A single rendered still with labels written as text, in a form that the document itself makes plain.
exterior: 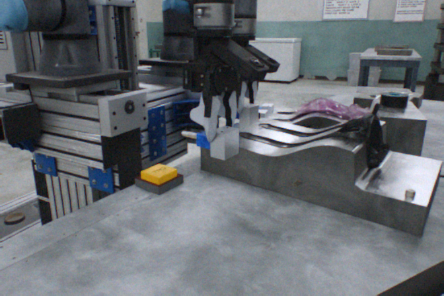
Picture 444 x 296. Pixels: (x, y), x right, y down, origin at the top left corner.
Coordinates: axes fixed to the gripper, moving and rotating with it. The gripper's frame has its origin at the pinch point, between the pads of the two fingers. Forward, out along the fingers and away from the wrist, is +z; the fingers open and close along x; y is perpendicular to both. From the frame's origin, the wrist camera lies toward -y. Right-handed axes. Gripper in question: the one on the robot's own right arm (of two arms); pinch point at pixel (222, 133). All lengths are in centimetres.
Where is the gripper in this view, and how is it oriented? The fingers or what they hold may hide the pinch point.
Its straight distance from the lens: 69.0
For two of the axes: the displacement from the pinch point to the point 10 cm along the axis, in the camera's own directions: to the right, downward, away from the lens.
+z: 0.0, 9.6, 2.8
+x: -5.9, 2.3, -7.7
